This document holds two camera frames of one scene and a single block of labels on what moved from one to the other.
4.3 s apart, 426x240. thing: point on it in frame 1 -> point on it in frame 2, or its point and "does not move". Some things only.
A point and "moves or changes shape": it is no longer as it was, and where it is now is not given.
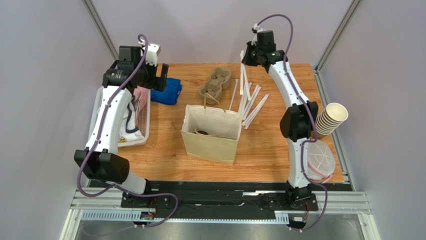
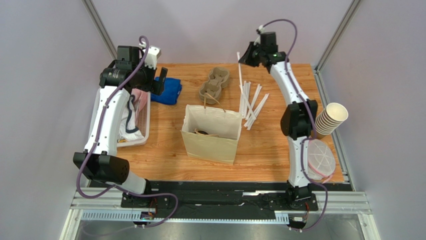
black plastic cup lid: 201,132 does not move
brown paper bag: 211,134 does not move
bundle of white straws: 247,101 moves or changes shape
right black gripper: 248,58 does not move
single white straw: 243,74 -> 241,90
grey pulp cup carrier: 210,91 does not move
